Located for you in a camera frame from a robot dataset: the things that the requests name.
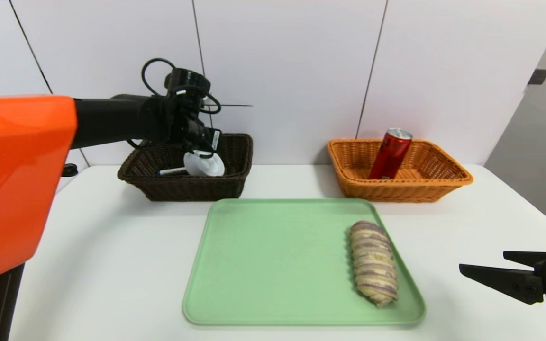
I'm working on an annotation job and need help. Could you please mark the red soda can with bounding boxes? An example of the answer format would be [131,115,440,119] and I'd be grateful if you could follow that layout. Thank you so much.
[368,128,413,180]

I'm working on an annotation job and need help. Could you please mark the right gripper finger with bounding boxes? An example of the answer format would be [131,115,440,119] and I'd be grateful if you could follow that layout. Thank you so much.
[459,263,544,305]
[503,251,546,268]

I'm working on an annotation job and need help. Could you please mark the white tape roll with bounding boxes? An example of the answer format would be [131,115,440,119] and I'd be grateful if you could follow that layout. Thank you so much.
[184,150,225,177]

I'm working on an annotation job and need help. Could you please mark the dark brown wicker basket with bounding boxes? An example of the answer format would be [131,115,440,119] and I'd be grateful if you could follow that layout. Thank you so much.
[118,133,254,202]

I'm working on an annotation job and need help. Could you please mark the light green plastic tray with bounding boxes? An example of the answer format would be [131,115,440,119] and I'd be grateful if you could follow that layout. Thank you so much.
[183,198,426,326]

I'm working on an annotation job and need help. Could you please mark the striped bread loaf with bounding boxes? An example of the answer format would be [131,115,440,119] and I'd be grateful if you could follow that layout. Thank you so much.
[349,220,400,307]

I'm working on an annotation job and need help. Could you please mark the orange wicker basket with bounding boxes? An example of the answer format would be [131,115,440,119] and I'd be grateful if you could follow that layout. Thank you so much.
[327,139,473,203]

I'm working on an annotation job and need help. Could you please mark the black left wrist camera cable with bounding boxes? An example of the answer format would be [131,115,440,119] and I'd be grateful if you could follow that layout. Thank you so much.
[141,58,177,98]

